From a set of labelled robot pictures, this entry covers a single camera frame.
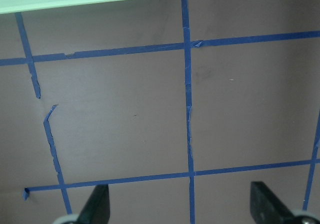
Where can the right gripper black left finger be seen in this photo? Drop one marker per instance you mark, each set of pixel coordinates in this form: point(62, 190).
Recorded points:
point(97, 208)

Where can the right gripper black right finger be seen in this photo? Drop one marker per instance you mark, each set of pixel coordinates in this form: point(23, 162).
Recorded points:
point(266, 207)

